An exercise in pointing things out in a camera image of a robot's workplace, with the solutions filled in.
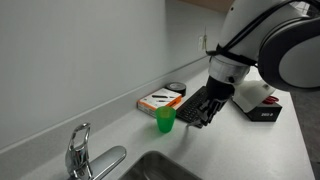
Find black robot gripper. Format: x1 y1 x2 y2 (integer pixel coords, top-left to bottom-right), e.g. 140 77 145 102
195 77 235 129

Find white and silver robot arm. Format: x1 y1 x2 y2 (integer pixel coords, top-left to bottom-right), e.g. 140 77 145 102
191 0 320 126

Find green plastic cup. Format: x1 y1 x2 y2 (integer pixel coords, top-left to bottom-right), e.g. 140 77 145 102
155 106 176 133

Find black keyboard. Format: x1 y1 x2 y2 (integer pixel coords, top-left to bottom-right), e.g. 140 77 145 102
176 86 208 123

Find black tape roll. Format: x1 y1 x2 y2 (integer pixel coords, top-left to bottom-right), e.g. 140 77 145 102
165 82 186 96

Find orange and white box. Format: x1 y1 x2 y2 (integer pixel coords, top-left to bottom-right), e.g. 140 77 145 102
137 88 182 117

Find stainless steel sink basin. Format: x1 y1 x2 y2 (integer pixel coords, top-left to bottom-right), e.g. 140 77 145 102
118 151 202 180

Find chrome faucet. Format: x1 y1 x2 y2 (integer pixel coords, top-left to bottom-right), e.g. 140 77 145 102
65 123 127 180

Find black ZED camera box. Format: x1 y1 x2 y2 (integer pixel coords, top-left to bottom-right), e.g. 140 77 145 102
236 103 282 122

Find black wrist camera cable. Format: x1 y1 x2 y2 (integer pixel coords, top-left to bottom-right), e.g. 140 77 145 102
205 0 320 57

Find red handled scissors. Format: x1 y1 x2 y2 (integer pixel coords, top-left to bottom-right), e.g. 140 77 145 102
262 96 279 104

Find white wall power outlet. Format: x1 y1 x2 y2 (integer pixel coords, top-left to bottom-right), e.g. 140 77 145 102
198 35 206 51

